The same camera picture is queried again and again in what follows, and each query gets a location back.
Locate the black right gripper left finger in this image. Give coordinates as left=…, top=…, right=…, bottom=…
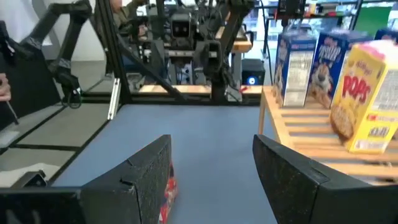
left=0, top=134, right=173, bottom=224

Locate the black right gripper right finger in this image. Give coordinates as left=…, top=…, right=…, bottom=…
left=252, top=134, right=398, bottom=224

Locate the red Froot Loops cereal box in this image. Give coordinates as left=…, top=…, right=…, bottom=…
left=158, top=161, right=178, bottom=224

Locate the yellow Corn Pops cereal box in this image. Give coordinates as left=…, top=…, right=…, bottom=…
left=329, top=40, right=398, bottom=155

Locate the blue Frosted Flakes cereal box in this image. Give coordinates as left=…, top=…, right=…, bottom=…
left=374, top=28, right=398, bottom=44
left=306, top=29, right=374, bottom=110
left=272, top=30, right=318, bottom=108

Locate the wooden slatted shelf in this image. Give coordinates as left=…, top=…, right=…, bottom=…
left=257, top=86, right=398, bottom=187

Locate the background storage shelf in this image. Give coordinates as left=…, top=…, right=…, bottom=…
left=257, top=0, right=398, bottom=35

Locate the silver aluminium profile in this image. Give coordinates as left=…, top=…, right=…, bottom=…
left=107, top=77, right=121, bottom=121

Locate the black computer with blue light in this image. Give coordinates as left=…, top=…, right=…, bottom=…
left=241, top=58, right=267, bottom=86

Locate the wooden background table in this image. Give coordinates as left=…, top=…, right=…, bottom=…
left=214, top=26, right=253, bottom=54

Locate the grey sensor box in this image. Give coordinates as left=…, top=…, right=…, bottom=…
left=169, top=12, right=193, bottom=41

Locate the person's hand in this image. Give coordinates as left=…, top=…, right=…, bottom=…
left=0, top=73, right=12, bottom=102

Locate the black jointed stand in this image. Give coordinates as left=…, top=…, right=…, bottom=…
left=18, top=0, right=94, bottom=108

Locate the person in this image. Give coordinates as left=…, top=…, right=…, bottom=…
left=110, top=0, right=150, bottom=32

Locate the green board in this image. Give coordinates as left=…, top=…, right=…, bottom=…
left=354, top=4, right=394, bottom=35

